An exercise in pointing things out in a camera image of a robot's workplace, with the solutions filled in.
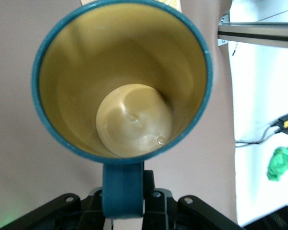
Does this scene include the brown table mat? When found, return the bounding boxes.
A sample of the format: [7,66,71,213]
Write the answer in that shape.
[0,0,238,230]

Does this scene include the dark mesh object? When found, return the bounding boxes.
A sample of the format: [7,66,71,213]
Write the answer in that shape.
[243,202,288,230]

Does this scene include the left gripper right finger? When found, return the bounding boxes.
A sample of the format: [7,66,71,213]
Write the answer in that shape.
[141,170,246,230]

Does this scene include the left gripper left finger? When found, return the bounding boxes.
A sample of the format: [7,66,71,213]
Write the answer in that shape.
[0,188,111,230]

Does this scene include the aluminium camera mount beam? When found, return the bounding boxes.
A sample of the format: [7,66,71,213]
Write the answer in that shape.
[217,13,288,50]

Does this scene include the green cloth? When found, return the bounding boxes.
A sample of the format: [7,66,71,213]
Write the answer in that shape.
[267,145,288,182]

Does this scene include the black box yellow labels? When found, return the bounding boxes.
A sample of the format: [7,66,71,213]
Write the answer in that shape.
[270,111,288,134]

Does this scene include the wooden cutting board metal handle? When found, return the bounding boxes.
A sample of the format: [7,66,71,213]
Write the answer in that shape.
[79,0,183,14]

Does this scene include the lemon slice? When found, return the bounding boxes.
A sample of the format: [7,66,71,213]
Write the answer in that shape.
[158,0,180,7]

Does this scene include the teal cup yellow inside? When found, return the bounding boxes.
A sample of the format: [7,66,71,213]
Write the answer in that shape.
[31,0,213,220]

